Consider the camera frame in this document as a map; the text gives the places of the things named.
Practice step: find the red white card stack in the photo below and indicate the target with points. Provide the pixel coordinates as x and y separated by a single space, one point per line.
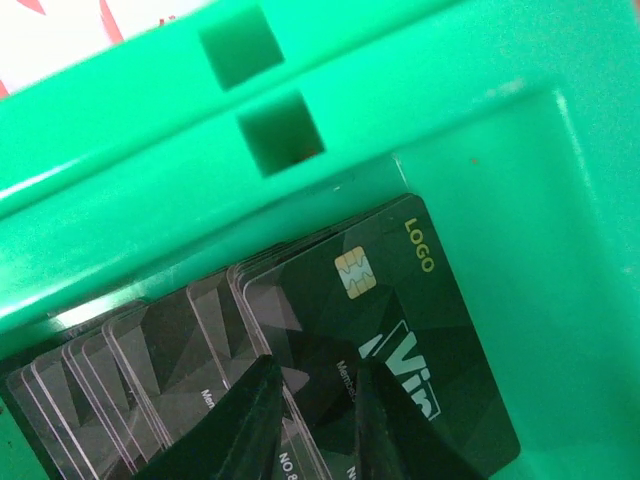
40 38

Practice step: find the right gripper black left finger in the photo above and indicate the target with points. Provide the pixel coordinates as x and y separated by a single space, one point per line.
238 439

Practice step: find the black card stack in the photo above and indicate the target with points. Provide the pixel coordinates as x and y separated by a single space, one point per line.
140 378

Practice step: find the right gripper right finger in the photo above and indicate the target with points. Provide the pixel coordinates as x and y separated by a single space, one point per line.
393 438

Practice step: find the green bin with black cards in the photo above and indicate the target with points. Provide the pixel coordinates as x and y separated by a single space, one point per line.
523 142

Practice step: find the green bin with red cards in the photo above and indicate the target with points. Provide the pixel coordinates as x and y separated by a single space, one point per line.
86 118

